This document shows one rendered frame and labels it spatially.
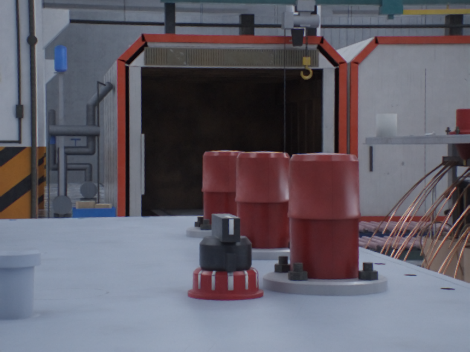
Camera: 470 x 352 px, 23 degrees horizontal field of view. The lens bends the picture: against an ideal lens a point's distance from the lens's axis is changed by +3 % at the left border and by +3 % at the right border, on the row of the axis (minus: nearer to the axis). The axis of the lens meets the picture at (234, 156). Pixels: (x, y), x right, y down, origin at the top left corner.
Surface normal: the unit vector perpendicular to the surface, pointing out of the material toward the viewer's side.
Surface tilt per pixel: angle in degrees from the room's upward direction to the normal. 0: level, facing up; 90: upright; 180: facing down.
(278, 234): 90
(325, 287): 90
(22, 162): 90
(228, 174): 89
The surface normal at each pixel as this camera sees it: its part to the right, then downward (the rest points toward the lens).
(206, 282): -0.60, -0.02
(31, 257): 0.77, 0.00
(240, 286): 0.43, -0.02
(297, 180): -0.76, -0.01
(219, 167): -0.18, -0.01
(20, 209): 0.16, 0.01
